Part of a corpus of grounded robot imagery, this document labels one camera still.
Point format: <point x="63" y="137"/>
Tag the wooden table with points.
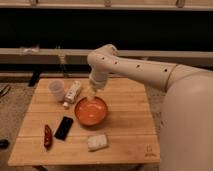
<point x="129" y="127"/>

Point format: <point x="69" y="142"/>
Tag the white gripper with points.
<point x="98" y="81"/>

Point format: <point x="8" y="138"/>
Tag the translucent plastic cup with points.
<point x="56" y="87"/>

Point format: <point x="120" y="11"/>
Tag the black smartphone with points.
<point x="63" y="129"/>

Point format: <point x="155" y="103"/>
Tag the black object at left edge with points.
<point x="4" y="143"/>

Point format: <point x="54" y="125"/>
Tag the orange ceramic bowl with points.
<point x="91" y="112"/>

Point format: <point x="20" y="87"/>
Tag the white sponge block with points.
<point x="97" y="142"/>

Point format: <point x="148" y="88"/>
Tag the red chili pepper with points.
<point x="47" y="137"/>

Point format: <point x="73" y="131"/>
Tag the clear plastic bottle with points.
<point x="72" y="94"/>

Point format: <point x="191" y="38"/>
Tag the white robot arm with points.
<point x="186" y="134"/>

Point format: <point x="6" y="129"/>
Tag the grey horizontal rail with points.
<point x="51" y="56"/>

